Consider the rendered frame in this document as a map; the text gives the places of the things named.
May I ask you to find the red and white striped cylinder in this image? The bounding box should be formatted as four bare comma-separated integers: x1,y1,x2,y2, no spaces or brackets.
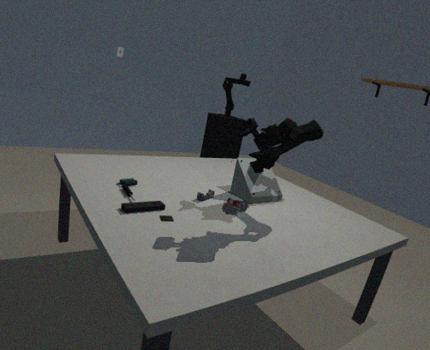
227,198,241,207

